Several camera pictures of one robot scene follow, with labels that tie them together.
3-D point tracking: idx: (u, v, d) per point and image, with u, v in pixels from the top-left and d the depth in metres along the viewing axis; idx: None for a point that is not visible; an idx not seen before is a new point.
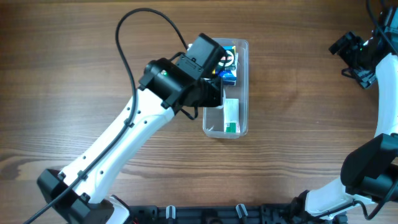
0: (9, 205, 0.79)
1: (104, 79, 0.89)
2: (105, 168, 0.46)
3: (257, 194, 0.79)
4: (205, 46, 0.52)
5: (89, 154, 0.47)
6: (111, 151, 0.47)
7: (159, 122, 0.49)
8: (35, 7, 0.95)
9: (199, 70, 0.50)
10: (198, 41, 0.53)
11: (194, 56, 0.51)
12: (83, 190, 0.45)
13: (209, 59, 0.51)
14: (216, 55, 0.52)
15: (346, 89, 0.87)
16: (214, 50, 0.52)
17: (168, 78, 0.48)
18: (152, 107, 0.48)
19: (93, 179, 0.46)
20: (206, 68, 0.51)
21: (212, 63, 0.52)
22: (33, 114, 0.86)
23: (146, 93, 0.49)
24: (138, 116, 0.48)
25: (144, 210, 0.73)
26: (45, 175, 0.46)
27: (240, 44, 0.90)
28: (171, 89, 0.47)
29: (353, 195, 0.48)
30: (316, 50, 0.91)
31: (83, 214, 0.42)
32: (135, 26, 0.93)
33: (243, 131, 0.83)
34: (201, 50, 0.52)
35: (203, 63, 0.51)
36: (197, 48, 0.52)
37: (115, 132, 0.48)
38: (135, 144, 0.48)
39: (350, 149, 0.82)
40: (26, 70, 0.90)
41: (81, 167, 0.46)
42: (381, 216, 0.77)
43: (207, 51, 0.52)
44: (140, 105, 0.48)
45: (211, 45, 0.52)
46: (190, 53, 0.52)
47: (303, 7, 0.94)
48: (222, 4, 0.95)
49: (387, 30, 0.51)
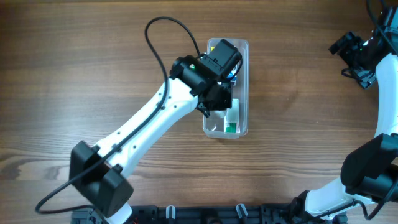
0: (9, 205, 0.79)
1: (104, 79, 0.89)
2: (138, 142, 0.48)
3: (257, 194, 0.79)
4: (226, 49, 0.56)
5: (124, 129, 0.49)
6: (144, 128, 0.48)
7: (185, 108, 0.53)
8: (35, 7, 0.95)
9: (220, 70, 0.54)
10: (220, 43, 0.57)
11: (216, 58, 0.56)
12: (117, 161, 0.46)
13: (229, 60, 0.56)
14: (235, 58, 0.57)
15: (346, 89, 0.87)
16: (234, 53, 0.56)
17: (194, 72, 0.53)
18: (181, 94, 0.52)
19: (127, 152, 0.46)
20: (226, 70, 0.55)
21: (231, 66, 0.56)
22: (34, 114, 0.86)
23: (176, 81, 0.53)
24: (170, 100, 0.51)
25: (144, 210, 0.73)
26: (81, 146, 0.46)
27: (240, 44, 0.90)
28: (196, 82, 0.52)
29: (353, 195, 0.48)
30: (316, 50, 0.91)
31: (114, 184, 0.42)
32: (135, 26, 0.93)
33: (243, 131, 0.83)
34: (222, 53, 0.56)
35: (223, 64, 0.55)
36: (218, 50, 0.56)
37: (148, 112, 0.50)
38: (165, 125, 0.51)
39: (350, 149, 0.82)
40: (26, 70, 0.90)
41: (114, 141, 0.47)
42: (381, 216, 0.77)
43: (227, 52, 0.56)
44: (172, 91, 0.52)
45: (232, 48, 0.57)
46: (212, 55, 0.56)
47: (303, 7, 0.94)
48: (222, 4, 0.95)
49: (387, 30, 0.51)
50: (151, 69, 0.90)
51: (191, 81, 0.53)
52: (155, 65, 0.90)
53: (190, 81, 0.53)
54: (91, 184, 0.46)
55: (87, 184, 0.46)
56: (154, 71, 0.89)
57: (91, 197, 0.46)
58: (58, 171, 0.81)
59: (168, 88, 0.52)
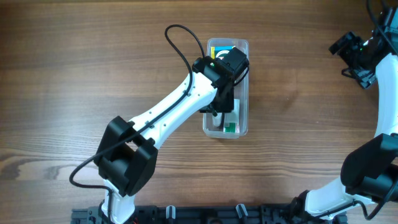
0: (9, 205, 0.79)
1: (104, 79, 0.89)
2: (168, 122, 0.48)
3: (257, 194, 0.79)
4: (237, 55, 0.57)
5: (155, 109, 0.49)
6: (173, 110, 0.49)
7: (207, 99, 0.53)
8: (35, 7, 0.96)
9: (234, 71, 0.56)
10: (232, 50, 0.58)
11: (228, 61, 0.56)
12: (150, 135, 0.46)
13: (240, 65, 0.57)
14: (244, 63, 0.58)
15: (346, 89, 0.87)
16: (245, 59, 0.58)
17: (213, 70, 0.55)
18: (205, 84, 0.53)
19: (158, 129, 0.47)
20: (237, 72, 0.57)
21: (239, 71, 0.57)
22: (33, 114, 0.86)
23: (199, 74, 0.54)
24: (194, 89, 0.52)
25: (144, 210, 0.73)
26: (117, 121, 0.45)
27: (240, 44, 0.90)
28: (215, 79, 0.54)
29: (353, 195, 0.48)
30: (316, 50, 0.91)
31: (148, 157, 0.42)
32: (135, 26, 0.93)
33: (243, 131, 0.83)
34: (234, 58, 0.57)
35: (236, 66, 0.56)
36: (231, 55, 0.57)
37: (175, 98, 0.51)
38: (189, 112, 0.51)
39: (350, 149, 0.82)
40: (25, 70, 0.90)
41: (147, 119, 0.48)
42: (381, 216, 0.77)
43: (240, 58, 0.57)
44: (196, 82, 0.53)
45: (243, 55, 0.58)
46: (225, 59, 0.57)
47: (303, 7, 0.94)
48: (222, 4, 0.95)
49: (387, 30, 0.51)
50: (151, 69, 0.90)
51: (210, 77, 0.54)
52: (155, 65, 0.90)
53: (209, 76, 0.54)
54: (119, 160, 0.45)
55: (114, 160, 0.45)
56: (154, 71, 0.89)
57: (115, 173, 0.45)
58: (58, 171, 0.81)
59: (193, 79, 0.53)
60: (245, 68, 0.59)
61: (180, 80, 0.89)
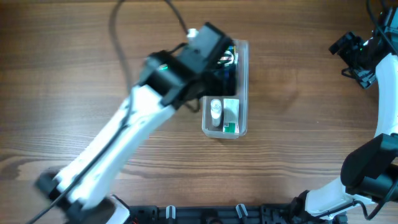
0: (9, 205, 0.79)
1: (104, 78, 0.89)
2: (101, 170, 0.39)
3: (257, 194, 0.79)
4: (210, 33, 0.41)
5: (84, 155, 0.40)
6: (106, 152, 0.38)
7: (157, 120, 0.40)
8: (35, 7, 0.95)
9: (204, 62, 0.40)
10: (201, 30, 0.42)
11: (199, 47, 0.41)
12: (79, 195, 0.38)
13: (214, 49, 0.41)
14: (221, 44, 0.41)
15: (346, 89, 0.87)
16: (219, 40, 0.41)
17: (166, 71, 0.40)
18: (150, 105, 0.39)
19: (88, 184, 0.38)
20: (212, 58, 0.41)
21: (219, 55, 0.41)
22: (33, 114, 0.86)
23: (143, 90, 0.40)
24: (134, 116, 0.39)
25: (144, 211, 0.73)
26: (45, 178, 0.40)
27: (240, 44, 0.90)
28: (170, 86, 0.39)
29: (353, 195, 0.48)
30: (316, 50, 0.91)
31: (79, 220, 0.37)
32: (135, 26, 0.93)
33: (243, 131, 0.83)
34: (205, 42, 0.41)
35: (207, 55, 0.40)
36: (199, 38, 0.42)
37: (109, 133, 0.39)
38: (133, 143, 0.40)
39: (350, 149, 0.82)
40: (25, 70, 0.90)
41: (76, 171, 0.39)
42: (381, 216, 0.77)
43: (210, 40, 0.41)
44: (138, 103, 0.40)
45: (216, 34, 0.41)
46: (194, 44, 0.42)
47: (303, 7, 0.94)
48: (222, 4, 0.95)
49: (387, 30, 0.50)
50: None
51: (164, 86, 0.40)
52: None
53: (164, 82, 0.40)
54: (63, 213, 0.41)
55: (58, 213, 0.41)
56: None
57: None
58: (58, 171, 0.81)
59: (134, 100, 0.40)
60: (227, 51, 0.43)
61: None
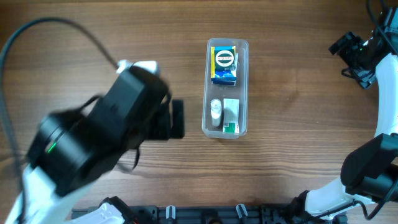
0: (9, 205, 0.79)
1: (104, 78, 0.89)
2: None
3: (257, 194, 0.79)
4: (132, 84, 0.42)
5: None
6: None
7: (60, 206, 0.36)
8: (35, 7, 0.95)
9: (122, 122, 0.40)
10: (118, 81, 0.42)
11: (115, 103, 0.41)
12: None
13: (137, 102, 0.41)
14: (147, 94, 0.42)
15: (346, 89, 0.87)
16: (143, 91, 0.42)
17: (69, 137, 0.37)
18: (43, 193, 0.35)
19: None
20: (133, 115, 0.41)
21: (140, 108, 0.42)
22: (33, 114, 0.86)
23: (33, 178, 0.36)
24: (30, 208, 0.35)
25: (144, 211, 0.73)
26: None
27: (240, 44, 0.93)
28: (72, 157, 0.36)
29: (353, 194, 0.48)
30: (316, 50, 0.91)
31: None
32: (135, 27, 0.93)
33: (243, 131, 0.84)
34: (122, 96, 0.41)
35: (124, 112, 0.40)
36: (117, 92, 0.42)
37: None
38: None
39: (350, 149, 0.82)
40: (25, 70, 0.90)
41: None
42: (381, 216, 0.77)
43: (132, 91, 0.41)
44: (33, 193, 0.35)
45: (138, 86, 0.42)
46: (111, 101, 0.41)
47: (303, 7, 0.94)
48: (222, 4, 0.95)
49: (387, 30, 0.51)
50: None
51: (63, 163, 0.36)
52: None
53: (62, 155, 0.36)
54: None
55: None
56: None
57: None
58: None
59: (27, 191, 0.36)
60: (149, 97, 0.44)
61: (180, 80, 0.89)
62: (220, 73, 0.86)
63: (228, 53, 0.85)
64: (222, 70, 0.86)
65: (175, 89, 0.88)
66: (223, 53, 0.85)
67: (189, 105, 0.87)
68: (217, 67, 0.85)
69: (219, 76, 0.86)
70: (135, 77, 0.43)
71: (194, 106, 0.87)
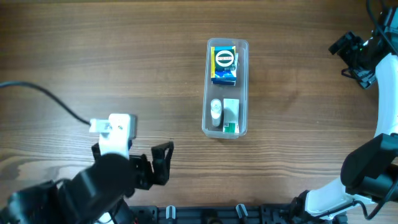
0: None
1: (104, 78, 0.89)
2: None
3: (257, 194, 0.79)
4: (88, 182, 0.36)
5: None
6: None
7: None
8: (35, 7, 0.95)
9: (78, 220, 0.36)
10: (80, 174, 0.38)
11: (73, 197, 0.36)
12: None
13: (92, 206, 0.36)
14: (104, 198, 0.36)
15: (346, 89, 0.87)
16: (97, 196, 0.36)
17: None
18: None
19: None
20: (90, 214, 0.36)
21: (98, 207, 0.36)
22: (33, 114, 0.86)
23: None
24: None
25: (144, 211, 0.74)
26: None
27: (240, 44, 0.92)
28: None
29: (353, 194, 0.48)
30: (316, 50, 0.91)
31: None
32: (135, 27, 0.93)
33: (243, 131, 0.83)
34: (79, 194, 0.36)
35: (80, 211, 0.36)
36: (76, 186, 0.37)
37: None
38: None
39: (350, 149, 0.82)
40: (25, 70, 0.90)
41: None
42: (382, 216, 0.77)
43: (86, 193, 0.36)
44: None
45: (92, 189, 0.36)
46: (69, 193, 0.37)
47: (303, 7, 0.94)
48: (222, 4, 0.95)
49: (387, 30, 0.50)
50: (151, 69, 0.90)
51: None
52: (155, 65, 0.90)
53: None
54: None
55: None
56: (154, 71, 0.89)
57: None
58: (58, 171, 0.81)
59: None
60: (109, 196, 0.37)
61: (180, 80, 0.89)
62: (220, 73, 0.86)
63: (228, 53, 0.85)
64: (222, 70, 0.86)
65: (175, 89, 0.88)
66: (222, 54, 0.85)
67: (189, 105, 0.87)
68: (217, 67, 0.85)
69: (219, 76, 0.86)
70: (100, 172, 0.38)
71: (194, 105, 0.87)
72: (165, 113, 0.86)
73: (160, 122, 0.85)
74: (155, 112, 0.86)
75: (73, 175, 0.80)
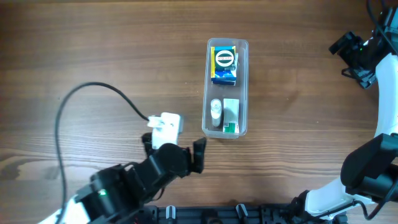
0: (9, 205, 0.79)
1: (104, 79, 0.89)
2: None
3: (257, 194, 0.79)
4: (157, 163, 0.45)
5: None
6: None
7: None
8: (35, 7, 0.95)
9: (145, 190, 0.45)
10: (149, 158, 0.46)
11: (143, 173, 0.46)
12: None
13: (157, 180, 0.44)
14: (166, 175, 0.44)
15: (346, 89, 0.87)
16: (163, 172, 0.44)
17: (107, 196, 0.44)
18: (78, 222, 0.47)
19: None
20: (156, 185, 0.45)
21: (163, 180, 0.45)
22: (33, 114, 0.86)
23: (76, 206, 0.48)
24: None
25: (144, 211, 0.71)
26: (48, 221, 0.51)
27: (240, 44, 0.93)
28: (104, 215, 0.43)
29: (353, 195, 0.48)
30: (316, 50, 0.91)
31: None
32: (135, 27, 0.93)
33: (243, 131, 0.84)
34: (147, 170, 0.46)
35: (148, 183, 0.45)
36: (147, 167, 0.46)
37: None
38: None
39: (350, 149, 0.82)
40: (25, 70, 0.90)
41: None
42: (382, 216, 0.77)
43: (155, 172, 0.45)
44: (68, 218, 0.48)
45: (159, 168, 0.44)
46: (141, 170, 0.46)
47: (303, 7, 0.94)
48: (222, 4, 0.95)
49: (387, 30, 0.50)
50: (151, 69, 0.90)
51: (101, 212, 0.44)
52: (155, 65, 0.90)
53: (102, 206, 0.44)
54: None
55: None
56: (154, 71, 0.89)
57: None
58: (58, 171, 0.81)
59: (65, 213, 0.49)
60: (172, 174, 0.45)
61: (180, 80, 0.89)
62: (220, 73, 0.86)
63: (228, 53, 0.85)
64: (222, 70, 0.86)
65: (175, 89, 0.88)
66: (222, 54, 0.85)
67: (189, 104, 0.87)
68: (217, 67, 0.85)
69: (219, 76, 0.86)
70: (164, 158, 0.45)
71: (194, 106, 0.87)
72: (165, 113, 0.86)
73: None
74: (155, 112, 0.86)
75: (73, 175, 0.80)
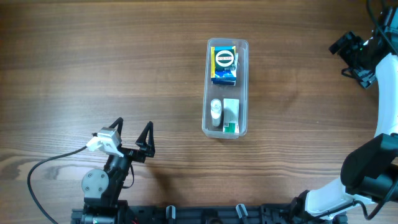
0: (9, 206, 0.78)
1: (104, 78, 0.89)
2: None
3: (257, 194, 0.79)
4: (92, 193, 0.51)
5: None
6: None
7: None
8: (35, 7, 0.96)
9: (110, 203, 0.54)
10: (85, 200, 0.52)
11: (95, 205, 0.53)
12: None
13: (106, 198, 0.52)
14: (106, 193, 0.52)
15: (346, 89, 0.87)
16: (101, 194, 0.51)
17: (100, 220, 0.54)
18: None
19: None
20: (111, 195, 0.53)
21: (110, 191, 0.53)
22: (33, 114, 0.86)
23: None
24: None
25: (144, 211, 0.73)
26: None
27: (240, 44, 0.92)
28: None
29: (353, 194, 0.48)
30: (316, 50, 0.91)
31: None
32: (135, 27, 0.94)
33: (243, 131, 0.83)
34: (94, 203, 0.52)
35: (106, 202, 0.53)
36: (91, 205, 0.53)
37: None
38: None
39: (350, 149, 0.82)
40: (25, 70, 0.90)
41: None
42: (382, 216, 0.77)
43: (98, 201, 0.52)
44: None
45: (96, 198, 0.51)
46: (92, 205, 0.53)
47: (303, 7, 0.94)
48: (222, 4, 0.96)
49: (387, 30, 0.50)
50: (151, 69, 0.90)
51: None
52: (155, 65, 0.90)
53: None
54: None
55: None
56: (154, 71, 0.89)
57: None
58: (58, 171, 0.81)
59: None
60: (107, 186, 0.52)
61: (180, 80, 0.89)
62: (220, 73, 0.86)
63: (228, 53, 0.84)
64: (222, 70, 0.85)
65: (175, 89, 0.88)
66: (223, 53, 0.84)
67: (189, 104, 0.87)
68: (217, 67, 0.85)
69: (219, 76, 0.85)
70: (91, 190, 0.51)
71: (194, 105, 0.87)
72: (165, 113, 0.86)
73: (160, 121, 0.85)
74: (155, 111, 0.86)
75: (73, 175, 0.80)
